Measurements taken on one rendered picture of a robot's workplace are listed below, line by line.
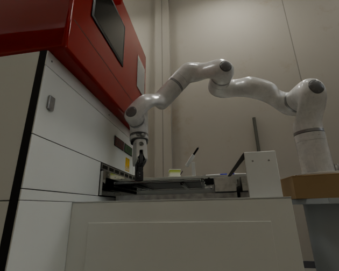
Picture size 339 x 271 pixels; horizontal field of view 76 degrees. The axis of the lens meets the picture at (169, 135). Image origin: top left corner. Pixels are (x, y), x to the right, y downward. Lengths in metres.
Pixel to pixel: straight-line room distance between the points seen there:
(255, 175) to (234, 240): 0.20
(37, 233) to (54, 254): 0.09
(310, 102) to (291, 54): 3.57
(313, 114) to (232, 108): 2.91
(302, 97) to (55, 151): 0.97
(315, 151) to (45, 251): 1.01
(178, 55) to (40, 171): 4.21
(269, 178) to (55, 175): 0.61
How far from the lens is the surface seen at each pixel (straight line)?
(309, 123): 1.11
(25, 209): 0.61
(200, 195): 0.91
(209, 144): 3.73
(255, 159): 0.73
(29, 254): 0.64
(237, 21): 5.06
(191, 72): 1.08
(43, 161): 0.64
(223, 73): 1.02
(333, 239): 1.06
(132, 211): 0.67
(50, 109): 0.67
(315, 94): 1.11
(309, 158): 1.09
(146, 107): 0.92
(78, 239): 0.74
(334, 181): 1.04
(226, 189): 0.88
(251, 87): 1.10
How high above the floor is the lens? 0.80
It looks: 18 degrees up
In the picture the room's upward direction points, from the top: 1 degrees counter-clockwise
